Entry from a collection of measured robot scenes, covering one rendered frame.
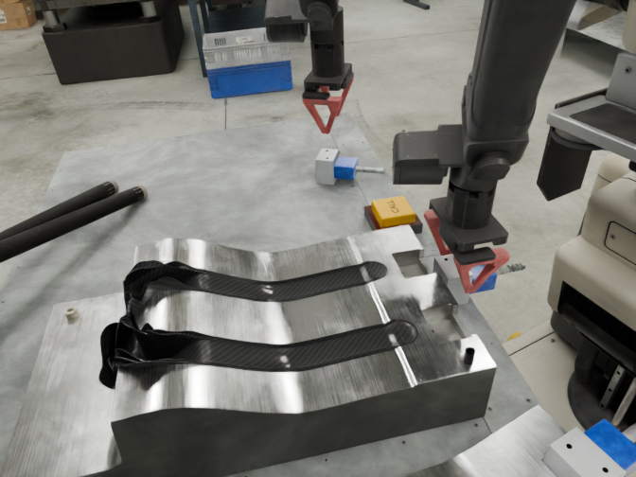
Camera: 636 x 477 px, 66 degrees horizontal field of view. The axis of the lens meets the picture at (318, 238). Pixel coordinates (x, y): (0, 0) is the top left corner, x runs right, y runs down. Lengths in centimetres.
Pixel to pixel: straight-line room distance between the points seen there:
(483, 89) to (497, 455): 34
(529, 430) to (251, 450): 28
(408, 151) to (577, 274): 40
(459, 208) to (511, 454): 28
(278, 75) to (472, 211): 320
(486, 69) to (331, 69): 49
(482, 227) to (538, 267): 148
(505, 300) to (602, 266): 111
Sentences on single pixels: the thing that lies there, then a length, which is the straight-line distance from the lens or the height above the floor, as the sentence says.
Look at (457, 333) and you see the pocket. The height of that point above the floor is 86.
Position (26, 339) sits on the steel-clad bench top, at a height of 80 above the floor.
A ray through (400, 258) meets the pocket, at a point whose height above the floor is 88.
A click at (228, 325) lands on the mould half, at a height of 91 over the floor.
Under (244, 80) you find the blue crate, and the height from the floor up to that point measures 11.
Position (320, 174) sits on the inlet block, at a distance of 98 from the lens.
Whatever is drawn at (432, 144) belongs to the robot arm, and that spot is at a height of 105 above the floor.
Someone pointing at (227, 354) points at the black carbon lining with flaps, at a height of 91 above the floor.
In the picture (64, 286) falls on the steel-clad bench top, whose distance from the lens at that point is 88.
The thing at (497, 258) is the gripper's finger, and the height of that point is 91.
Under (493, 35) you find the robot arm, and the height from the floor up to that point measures 121.
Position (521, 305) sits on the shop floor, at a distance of 194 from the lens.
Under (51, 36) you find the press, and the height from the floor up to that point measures 38.
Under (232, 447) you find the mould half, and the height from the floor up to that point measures 85.
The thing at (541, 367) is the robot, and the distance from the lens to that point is 139.
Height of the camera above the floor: 131
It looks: 37 degrees down
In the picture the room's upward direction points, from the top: 4 degrees counter-clockwise
